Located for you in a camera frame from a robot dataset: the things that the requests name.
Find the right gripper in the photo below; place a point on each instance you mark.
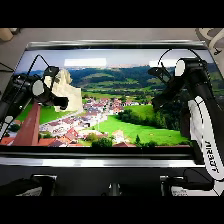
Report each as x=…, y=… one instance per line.
x=164, y=94

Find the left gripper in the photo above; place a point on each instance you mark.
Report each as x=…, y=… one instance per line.
x=59, y=101

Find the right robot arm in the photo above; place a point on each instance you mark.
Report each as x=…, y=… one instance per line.
x=200, y=87

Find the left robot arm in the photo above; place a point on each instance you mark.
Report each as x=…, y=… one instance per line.
x=19, y=92

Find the white office chair base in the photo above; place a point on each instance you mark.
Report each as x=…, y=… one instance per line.
x=213, y=36

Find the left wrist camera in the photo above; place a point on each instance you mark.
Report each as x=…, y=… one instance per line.
x=51, y=72

